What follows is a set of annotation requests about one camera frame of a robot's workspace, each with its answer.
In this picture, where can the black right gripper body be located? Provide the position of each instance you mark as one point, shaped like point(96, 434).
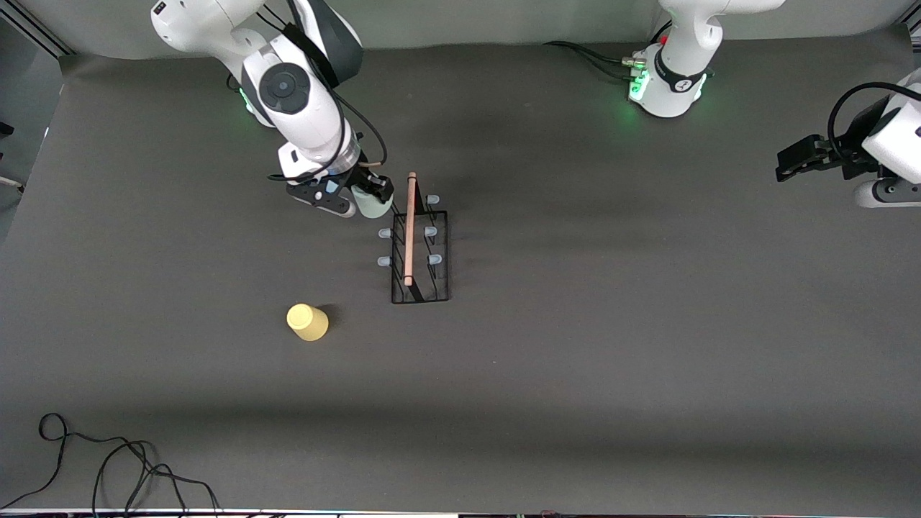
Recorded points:
point(369, 180)

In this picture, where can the pale green plastic cup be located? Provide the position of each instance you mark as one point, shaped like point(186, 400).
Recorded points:
point(373, 208)

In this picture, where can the yellow plastic cup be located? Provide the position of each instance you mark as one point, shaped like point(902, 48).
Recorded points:
point(308, 321)

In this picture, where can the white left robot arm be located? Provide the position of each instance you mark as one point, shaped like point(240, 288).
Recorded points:
point(680, 65)

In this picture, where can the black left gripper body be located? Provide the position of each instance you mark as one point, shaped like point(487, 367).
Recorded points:
point(851, 155)

